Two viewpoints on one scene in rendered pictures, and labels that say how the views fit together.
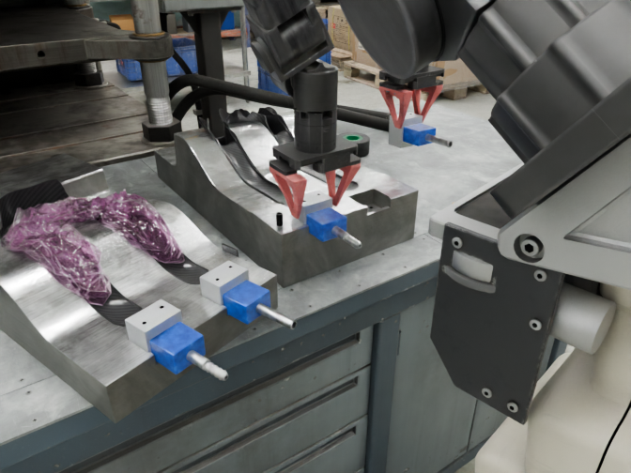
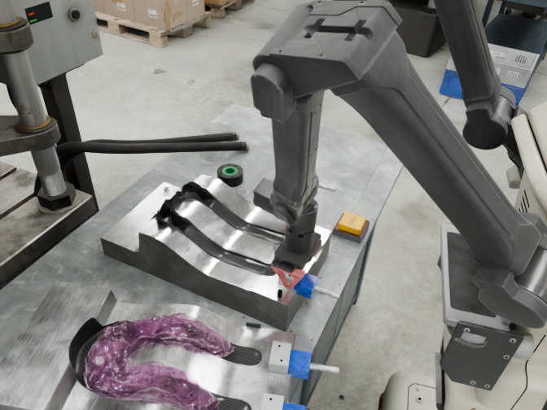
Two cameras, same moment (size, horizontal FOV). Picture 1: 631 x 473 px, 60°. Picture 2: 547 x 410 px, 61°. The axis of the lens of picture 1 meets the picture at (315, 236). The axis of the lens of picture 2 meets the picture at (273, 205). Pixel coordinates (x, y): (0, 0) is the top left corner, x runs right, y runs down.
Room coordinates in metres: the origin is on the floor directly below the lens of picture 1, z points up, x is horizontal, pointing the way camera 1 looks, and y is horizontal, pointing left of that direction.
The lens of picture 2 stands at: (0.15, 0.40, 1.65)
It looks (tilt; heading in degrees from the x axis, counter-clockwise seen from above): 39 degrees down; 329
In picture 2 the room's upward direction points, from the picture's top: 3 degrees clockwise
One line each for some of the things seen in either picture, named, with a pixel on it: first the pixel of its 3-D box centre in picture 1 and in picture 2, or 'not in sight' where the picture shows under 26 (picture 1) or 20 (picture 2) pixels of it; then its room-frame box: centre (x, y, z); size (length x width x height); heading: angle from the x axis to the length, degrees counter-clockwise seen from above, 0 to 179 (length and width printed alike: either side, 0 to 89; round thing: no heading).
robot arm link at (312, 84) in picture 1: (314, 85); (299, 212); (0.71, 0.00, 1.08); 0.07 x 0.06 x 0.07; 24
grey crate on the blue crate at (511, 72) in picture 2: not in sight; (492, 62); (2.40, -2.92, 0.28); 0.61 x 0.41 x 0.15; 27
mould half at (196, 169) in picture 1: (270, 171); (216, 236); (0.94, 0.08, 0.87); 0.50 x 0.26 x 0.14; 35
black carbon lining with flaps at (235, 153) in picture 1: (269, 149); (219, 225); (0.92, 0.08, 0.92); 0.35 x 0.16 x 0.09; 35
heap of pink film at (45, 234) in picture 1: (83, 226); (156, 355); (0.67, 0.32, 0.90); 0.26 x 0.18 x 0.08; 52
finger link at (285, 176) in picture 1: (302, 185); (292, 268); (0.70, 0.02, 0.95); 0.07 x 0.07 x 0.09; 35
